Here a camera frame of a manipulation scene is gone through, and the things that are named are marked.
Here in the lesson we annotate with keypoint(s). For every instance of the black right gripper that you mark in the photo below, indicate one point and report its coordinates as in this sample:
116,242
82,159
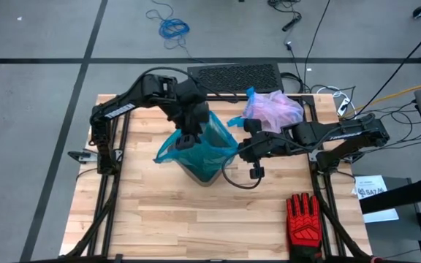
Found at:
258,149

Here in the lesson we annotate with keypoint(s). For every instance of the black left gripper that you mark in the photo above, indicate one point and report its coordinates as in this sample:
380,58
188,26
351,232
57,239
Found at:
194,118

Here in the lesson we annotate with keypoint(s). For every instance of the teal plastic trash bag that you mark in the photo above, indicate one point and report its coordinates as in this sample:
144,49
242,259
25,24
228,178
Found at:
203,160

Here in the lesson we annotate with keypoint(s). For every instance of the brown trash bin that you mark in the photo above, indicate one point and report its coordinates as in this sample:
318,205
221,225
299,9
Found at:
210,181

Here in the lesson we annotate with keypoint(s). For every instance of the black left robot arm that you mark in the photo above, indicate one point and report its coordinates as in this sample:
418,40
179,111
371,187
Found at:
102,146

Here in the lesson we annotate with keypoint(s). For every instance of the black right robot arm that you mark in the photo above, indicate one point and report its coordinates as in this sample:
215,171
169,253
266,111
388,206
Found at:
342,133

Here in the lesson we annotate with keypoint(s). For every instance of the black perforated floor mat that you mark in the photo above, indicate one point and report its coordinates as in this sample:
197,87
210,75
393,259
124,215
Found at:
232,76

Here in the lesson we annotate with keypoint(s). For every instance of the silver mounting plate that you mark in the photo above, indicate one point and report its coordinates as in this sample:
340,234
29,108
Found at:
312,156

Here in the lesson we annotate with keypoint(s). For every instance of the red work glove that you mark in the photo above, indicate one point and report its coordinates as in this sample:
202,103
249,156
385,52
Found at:
303,223

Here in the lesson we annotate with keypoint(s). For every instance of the white printed paper sign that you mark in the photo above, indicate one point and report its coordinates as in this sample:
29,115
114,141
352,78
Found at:
371,182

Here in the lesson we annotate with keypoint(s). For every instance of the black beam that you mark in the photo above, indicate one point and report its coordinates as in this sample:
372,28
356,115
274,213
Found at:
404,193

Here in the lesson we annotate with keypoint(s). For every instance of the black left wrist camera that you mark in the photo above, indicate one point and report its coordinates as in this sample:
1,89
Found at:
186,141

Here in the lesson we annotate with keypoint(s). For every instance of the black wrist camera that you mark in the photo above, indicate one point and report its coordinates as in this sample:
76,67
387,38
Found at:
257,171
186,141

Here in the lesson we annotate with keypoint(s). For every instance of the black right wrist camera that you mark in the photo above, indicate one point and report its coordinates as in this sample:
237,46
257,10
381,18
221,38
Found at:
257,171

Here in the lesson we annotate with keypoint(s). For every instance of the black aluminium rig frame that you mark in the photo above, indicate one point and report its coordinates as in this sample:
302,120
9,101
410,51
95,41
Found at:
125,128

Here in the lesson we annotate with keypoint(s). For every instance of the grey metal bracket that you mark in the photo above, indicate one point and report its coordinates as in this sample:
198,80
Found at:
82,157

